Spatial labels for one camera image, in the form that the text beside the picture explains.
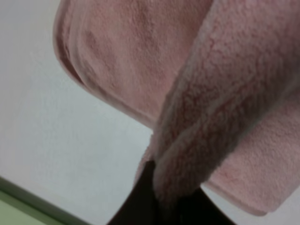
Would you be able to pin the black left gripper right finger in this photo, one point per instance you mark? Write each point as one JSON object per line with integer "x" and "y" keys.
{"x": 199, "y": 209}

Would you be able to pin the pink terry towel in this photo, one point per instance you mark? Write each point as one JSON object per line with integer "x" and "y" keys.
{"x": 218, "y": 82}

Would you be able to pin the light green plastic tray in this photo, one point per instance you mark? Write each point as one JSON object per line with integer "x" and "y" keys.
{"x": 34, "y": 206}

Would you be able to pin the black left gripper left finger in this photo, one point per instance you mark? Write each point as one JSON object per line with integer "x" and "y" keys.
{"x": 141, "y": 207}

